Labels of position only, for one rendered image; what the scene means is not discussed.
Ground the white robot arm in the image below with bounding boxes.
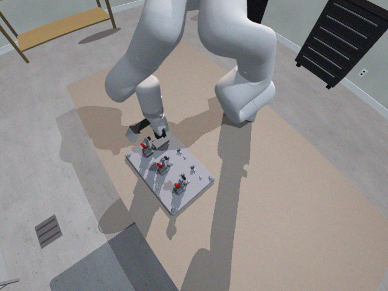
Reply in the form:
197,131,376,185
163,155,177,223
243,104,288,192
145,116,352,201
105,0,276,142

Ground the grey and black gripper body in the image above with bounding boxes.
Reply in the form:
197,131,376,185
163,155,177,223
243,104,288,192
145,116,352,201
146,112,169,136

